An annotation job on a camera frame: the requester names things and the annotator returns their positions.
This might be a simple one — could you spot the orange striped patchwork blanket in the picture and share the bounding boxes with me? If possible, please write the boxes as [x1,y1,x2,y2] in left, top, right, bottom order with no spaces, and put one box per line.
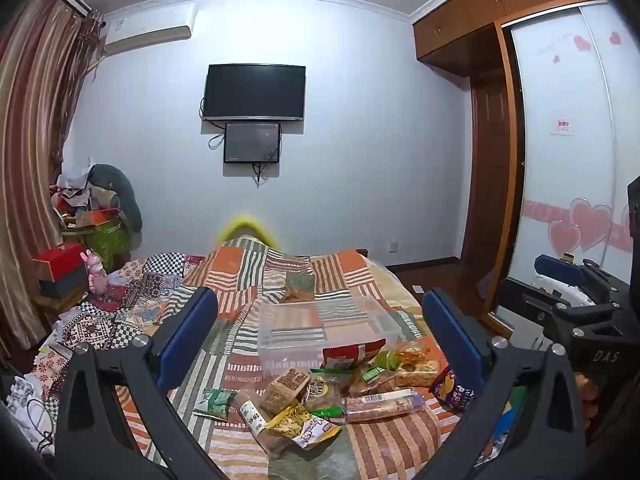
[112,236,453,480]

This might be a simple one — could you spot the dark grey box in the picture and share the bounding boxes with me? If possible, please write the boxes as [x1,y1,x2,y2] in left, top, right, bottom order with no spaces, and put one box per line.
[39,262,90,302]

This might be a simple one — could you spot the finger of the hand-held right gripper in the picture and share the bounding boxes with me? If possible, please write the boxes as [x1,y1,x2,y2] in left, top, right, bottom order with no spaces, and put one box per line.
[533,254,629,307]
[492,277,623,350]

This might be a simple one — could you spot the yellow hoop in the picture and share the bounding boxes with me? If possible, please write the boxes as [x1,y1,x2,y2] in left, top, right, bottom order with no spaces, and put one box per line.
[222,214,281,251]

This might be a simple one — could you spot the white air conditioner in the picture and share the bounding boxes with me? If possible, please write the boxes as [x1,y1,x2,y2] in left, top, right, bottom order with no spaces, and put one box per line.
[102,2,194,54]

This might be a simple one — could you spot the clear packet with round label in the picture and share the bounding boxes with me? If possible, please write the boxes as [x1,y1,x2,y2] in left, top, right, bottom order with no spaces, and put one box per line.
[304,374,347,413]

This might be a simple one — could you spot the yellow chips packet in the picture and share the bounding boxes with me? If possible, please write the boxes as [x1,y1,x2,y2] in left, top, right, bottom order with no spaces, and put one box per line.
[264,402,322,442]

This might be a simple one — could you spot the clear plastic storage container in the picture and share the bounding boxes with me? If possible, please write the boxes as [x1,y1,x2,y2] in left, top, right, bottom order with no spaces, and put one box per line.
[257,294,404,380]

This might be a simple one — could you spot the brown rice cake packet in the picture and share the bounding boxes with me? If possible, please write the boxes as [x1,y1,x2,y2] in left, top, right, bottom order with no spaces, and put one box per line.
[260,367,312,417]

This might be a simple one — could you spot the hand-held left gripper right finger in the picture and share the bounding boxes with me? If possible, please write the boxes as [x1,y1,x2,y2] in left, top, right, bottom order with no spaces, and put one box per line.
[422,287,586,480]

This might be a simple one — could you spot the white crumpled bag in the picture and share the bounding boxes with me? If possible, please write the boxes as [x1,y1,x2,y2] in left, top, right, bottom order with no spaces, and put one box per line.
[56,157,96,198]

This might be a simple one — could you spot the beige fleece blanket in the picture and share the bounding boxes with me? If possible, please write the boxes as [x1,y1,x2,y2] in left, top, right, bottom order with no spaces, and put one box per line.
[367,256,433,313]

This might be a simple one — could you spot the white printed cloth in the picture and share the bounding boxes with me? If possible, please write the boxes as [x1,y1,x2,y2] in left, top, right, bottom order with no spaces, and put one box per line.
[0,374,58,458]

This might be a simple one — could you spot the pink plush toy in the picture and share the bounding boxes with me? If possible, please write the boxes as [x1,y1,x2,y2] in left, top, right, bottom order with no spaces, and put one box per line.
[81,248,109,297]

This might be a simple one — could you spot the red snack bag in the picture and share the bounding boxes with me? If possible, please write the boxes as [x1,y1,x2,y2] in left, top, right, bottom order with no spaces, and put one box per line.
[321,339,387,372]

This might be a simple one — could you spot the white label tube packet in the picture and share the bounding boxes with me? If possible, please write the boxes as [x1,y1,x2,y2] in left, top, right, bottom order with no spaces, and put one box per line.
[234,390,270,437]

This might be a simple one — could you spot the orange cracker packet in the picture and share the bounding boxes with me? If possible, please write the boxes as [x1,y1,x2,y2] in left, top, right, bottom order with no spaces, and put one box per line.
[395,344,442,389]

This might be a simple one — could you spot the small black wall monitor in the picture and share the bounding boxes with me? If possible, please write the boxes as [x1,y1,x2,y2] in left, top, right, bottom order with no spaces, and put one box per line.
[223,121,282,165]

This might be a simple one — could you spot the black cable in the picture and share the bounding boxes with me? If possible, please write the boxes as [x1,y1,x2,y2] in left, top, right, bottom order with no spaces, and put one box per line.
[251,159,282,190]

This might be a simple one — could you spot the checkered patchwork quilt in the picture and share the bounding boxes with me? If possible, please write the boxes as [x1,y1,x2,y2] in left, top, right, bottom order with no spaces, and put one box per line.
[35,251,207,386]

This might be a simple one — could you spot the black wall television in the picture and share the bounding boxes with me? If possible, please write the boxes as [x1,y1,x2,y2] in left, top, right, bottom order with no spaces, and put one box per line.
[202,63,307,123]

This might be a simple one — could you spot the purple chip bag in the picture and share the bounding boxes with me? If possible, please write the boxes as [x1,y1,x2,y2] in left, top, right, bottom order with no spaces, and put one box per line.
[431,366,477,412]

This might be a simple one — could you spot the green cardboard box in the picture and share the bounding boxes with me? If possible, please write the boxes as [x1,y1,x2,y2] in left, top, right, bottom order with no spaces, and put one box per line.
[89,215,130,272]

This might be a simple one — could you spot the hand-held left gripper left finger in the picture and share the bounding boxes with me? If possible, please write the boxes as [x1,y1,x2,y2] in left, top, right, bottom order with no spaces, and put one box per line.
[54,286,236,480]

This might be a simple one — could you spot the wooden wardrobe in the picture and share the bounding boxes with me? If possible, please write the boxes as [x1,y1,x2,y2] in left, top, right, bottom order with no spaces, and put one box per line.
[411,0,640,343]

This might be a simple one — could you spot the red gift box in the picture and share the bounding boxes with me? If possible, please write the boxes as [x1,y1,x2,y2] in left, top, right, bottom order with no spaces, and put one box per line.
[32,242,94,284]

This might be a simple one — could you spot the striped brown curtain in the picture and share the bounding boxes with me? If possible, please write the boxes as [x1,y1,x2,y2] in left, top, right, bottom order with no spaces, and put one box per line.
[0,0,103,361]

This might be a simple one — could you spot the long pink barcode packet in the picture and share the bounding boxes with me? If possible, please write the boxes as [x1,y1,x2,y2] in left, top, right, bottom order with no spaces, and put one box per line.
[344,391,427,424]

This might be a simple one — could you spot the small green snack packet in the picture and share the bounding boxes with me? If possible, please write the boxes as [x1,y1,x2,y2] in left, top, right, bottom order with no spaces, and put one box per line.
[193,387,239,422]

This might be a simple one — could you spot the tall green snack packet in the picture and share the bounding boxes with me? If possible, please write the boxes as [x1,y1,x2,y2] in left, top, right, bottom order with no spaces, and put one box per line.
[374,350,407,373]

